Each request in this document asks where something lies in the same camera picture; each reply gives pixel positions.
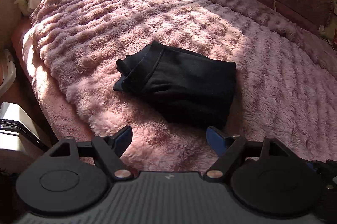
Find pink fluffy blanket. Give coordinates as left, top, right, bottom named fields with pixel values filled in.
left=28, top=0, right=336, bottom=172

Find white plastic basket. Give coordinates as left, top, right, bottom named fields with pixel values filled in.
left=0, top=49, right=17, bottom=96

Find black pants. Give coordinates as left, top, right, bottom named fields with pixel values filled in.
left=113, top=41, right=237, bottom=129

